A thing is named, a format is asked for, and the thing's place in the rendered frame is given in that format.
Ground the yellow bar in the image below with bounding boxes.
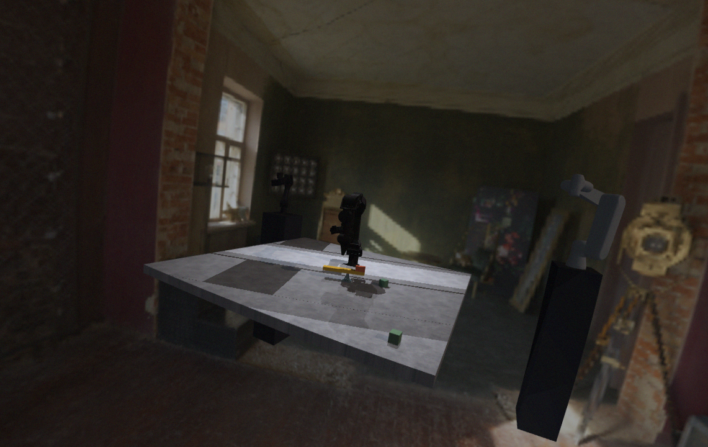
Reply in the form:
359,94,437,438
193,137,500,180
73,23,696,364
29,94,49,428
323,265,365,276

